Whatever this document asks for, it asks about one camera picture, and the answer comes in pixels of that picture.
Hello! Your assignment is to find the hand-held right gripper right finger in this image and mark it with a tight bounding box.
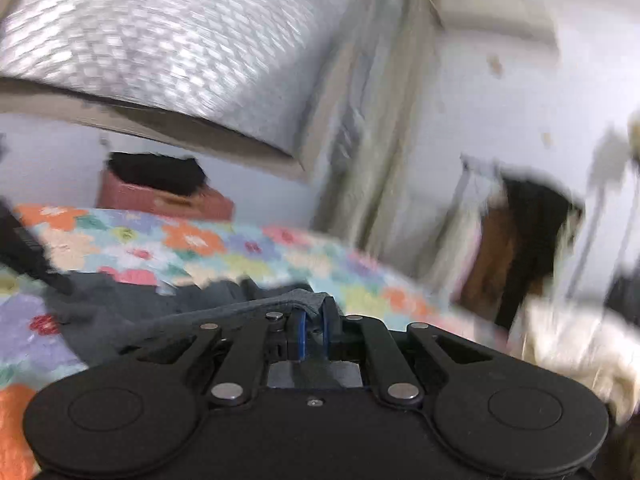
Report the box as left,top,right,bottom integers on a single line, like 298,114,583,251
320,296,497,407

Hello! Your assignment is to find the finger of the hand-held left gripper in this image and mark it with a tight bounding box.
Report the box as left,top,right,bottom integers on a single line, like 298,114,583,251
0,196,75,296

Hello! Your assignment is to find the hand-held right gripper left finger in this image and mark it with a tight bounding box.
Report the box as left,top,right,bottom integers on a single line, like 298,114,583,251
134,307,307,407

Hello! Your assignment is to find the dark grey garment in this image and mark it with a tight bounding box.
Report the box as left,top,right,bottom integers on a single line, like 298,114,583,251
42,269,342,361

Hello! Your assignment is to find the floral blanket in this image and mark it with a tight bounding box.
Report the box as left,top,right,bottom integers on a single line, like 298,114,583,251
0,202,508,480

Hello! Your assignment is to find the black cloth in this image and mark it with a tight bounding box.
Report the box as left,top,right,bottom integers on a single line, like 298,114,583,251
104,152,209,197

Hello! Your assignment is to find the pink box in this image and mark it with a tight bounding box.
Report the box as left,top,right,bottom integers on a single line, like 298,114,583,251
95,167,236,222

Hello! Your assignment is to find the white hanging garment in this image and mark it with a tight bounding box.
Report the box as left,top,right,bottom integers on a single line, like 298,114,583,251
422,205,483,308

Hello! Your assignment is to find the beige curtain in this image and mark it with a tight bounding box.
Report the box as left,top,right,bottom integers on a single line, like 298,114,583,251
309,0,453,283

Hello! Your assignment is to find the brown black hanging garment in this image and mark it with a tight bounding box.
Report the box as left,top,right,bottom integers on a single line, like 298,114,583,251
459,172,587,332

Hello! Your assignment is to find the cream quilted blanket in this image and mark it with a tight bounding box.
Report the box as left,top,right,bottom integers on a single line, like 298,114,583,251
519,294,640,427

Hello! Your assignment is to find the silver quilted window cover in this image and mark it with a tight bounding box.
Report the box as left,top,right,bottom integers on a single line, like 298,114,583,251
0,0,383,161

